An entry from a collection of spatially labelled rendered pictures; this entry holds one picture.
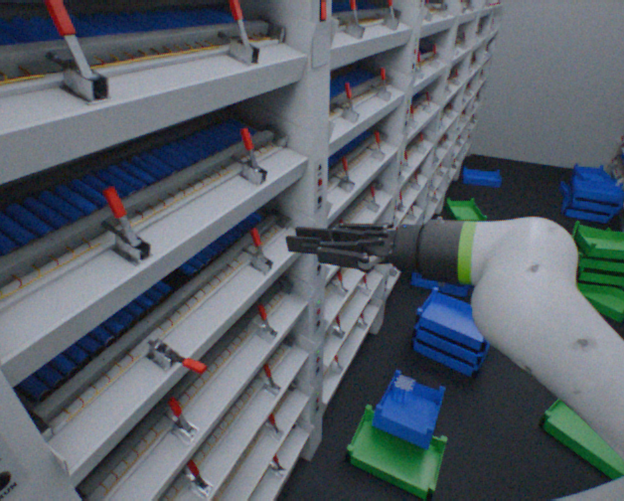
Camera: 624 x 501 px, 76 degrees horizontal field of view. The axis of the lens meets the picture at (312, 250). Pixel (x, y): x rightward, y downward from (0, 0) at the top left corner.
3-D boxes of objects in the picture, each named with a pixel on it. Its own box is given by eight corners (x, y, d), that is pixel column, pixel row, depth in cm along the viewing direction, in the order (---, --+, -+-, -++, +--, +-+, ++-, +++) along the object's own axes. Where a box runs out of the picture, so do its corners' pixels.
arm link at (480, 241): (570, 278, 58) (580, 207, 54) (574, 327, 49) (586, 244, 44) (469, 268, 65) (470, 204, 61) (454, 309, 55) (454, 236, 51)
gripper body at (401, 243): (417, 284, 60) (360, 277, 65) (431, 256, 66) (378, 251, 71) (414, 240, 57) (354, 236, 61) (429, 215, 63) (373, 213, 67)
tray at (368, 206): (388, 205, 157) (403, 175, 148) (320, 291, 112) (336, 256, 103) (344, 180, 161) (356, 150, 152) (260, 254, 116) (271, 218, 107)
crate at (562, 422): (647, 453, 144) (658, 440, 140) (626, 489, 134) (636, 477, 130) (561, 398, 164) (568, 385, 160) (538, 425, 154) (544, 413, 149)
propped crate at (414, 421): (391, 386, 169) (395, 369, 167) (440, 405, 161) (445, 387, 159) (371, 425, 143) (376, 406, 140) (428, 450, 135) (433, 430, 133)
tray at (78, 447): (303, 251, 95) (315, 221, 89) (72, 491, 49) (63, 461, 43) (234, 210, 98) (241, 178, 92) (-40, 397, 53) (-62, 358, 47)
